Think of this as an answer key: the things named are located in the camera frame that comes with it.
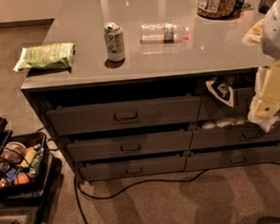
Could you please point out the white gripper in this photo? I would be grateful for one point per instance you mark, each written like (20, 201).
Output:
(276, 29)

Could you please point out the grey drawer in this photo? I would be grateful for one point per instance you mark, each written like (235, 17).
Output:
(112, 148)
(133, 168)
(212, 108)
(123, 115)
(232, 158)
(233, 135)

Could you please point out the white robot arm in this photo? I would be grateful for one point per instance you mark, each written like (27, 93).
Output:
(267, 33)

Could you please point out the grey drawer cabinet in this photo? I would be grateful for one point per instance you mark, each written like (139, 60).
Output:
(152, 71)

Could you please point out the black white snack bag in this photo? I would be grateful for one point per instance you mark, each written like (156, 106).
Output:
(221, 88)

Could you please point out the large snack jar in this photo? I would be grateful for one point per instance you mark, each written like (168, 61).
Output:
(215, 9)

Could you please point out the clear plastic water bottle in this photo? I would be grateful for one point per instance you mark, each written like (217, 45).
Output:
(163, 32)

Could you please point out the green white soda can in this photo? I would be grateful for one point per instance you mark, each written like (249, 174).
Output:
(114, 42)

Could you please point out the green chip bag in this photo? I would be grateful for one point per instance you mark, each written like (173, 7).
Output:
(55, 56)

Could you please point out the black bin with groceries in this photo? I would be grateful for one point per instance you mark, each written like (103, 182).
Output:
(26, 164)

